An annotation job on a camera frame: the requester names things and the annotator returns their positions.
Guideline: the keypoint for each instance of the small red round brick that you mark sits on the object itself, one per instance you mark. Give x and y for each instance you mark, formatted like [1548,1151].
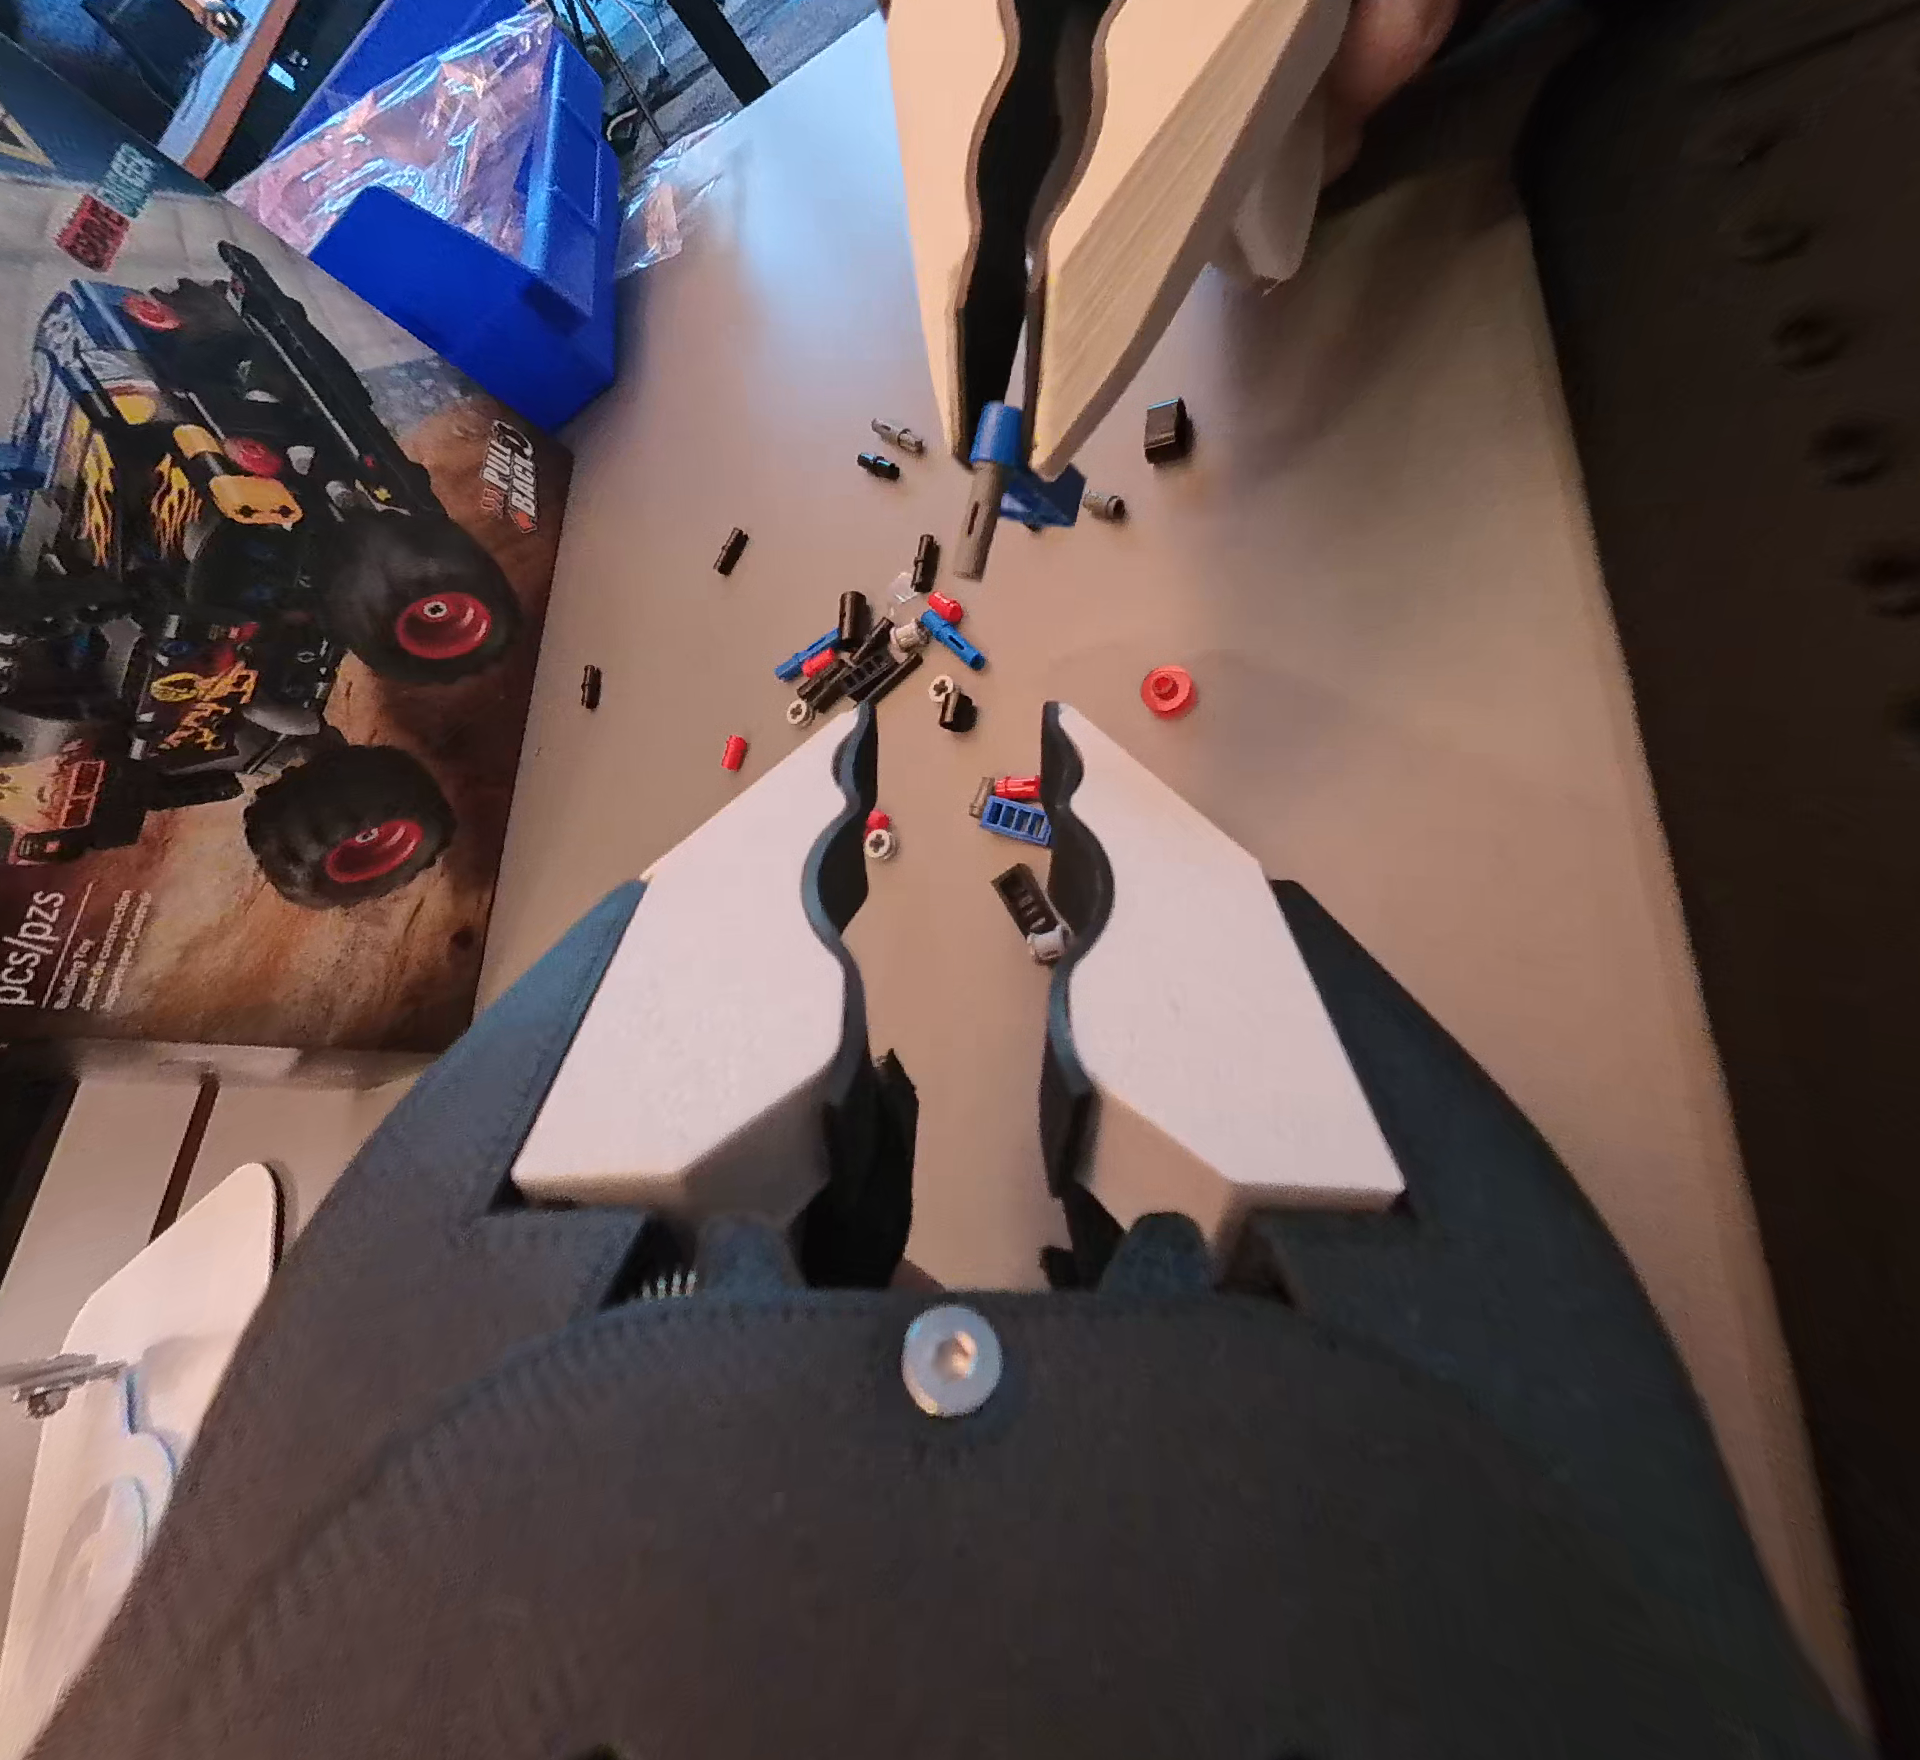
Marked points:
[1167,691]

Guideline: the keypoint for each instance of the grey desk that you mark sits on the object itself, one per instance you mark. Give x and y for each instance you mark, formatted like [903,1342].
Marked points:
[1424,591]

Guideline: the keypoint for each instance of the small black hollow brick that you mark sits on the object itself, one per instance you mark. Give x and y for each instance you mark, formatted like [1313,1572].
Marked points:
[1028,899]

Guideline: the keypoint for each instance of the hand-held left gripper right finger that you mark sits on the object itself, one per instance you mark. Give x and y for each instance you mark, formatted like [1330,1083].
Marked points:
[1231,1040]

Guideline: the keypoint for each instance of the blue storage bin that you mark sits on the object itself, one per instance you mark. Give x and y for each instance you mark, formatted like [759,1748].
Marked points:
[495,275]

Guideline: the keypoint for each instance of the toy truck set box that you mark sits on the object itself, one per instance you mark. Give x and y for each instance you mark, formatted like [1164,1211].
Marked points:
[224,514]

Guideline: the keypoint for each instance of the clear plastic wrapper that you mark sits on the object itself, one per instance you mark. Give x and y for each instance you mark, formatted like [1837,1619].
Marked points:
[674,208]

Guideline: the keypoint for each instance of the grey axle pin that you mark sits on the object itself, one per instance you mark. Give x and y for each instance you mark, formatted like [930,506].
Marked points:
[974,538]

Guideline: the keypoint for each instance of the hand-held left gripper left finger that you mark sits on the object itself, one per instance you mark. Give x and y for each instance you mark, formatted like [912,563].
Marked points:
[691,1040]

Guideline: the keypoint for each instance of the person's right hand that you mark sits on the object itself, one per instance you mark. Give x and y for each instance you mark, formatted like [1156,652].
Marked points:
[1410,5]

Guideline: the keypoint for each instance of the blue angled holed beam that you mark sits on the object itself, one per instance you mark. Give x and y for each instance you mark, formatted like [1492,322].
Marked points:
[993,433]

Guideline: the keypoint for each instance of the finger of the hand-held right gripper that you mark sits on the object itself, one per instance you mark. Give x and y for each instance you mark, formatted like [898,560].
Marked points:
[1200,141]
[939,21]

